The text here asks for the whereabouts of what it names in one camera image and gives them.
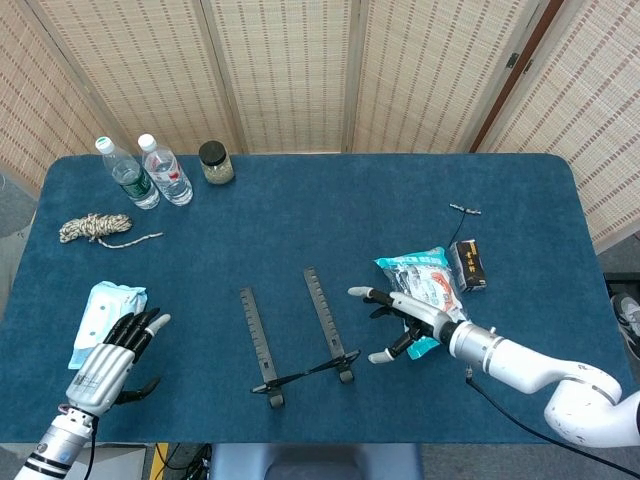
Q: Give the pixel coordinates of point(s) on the red label water bottle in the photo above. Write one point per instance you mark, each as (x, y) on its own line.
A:
(170, 177)

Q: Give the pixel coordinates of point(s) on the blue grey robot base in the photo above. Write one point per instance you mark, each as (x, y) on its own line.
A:
(315, 462)

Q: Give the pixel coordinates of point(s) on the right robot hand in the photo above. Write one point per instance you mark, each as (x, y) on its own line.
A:
(425, 317)

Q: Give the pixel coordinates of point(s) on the light blue wet wipes pack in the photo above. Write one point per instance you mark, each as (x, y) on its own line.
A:
(107, 305)

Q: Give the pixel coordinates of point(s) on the green label water bottle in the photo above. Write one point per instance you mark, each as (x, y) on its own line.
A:
(135, 182)

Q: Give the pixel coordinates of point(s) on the teal snack bag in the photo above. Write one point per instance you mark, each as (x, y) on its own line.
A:
(425, 280)

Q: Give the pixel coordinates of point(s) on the glass jar black lid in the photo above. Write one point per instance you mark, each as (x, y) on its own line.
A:
(216, 165)

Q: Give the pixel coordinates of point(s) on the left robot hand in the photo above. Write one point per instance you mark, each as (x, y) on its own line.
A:
(97, 375)

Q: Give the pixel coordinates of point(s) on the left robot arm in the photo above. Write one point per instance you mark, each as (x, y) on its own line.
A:
(55, 447)

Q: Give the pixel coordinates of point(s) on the white box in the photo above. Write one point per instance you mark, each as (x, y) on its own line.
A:
(120, 462)

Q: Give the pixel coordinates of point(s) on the small black carton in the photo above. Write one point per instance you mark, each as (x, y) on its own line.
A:
(469, 265)

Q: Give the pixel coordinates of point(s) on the black folding laptop stand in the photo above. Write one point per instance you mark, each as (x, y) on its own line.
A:
(322, 310)

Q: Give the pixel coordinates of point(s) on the grey sneaker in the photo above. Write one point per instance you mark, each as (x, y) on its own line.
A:
(627, 320)

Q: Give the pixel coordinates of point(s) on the bamboo folding screen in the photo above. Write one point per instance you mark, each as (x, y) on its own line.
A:
(280, 75)

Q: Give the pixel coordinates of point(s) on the blue felt table mat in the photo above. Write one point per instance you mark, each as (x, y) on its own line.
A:
(300, 210)

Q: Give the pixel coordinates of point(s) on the black screen hinge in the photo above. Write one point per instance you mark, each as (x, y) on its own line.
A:
(512, 60)
(528, 67)

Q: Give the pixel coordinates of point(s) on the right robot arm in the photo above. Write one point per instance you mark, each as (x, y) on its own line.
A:
(530, 367)

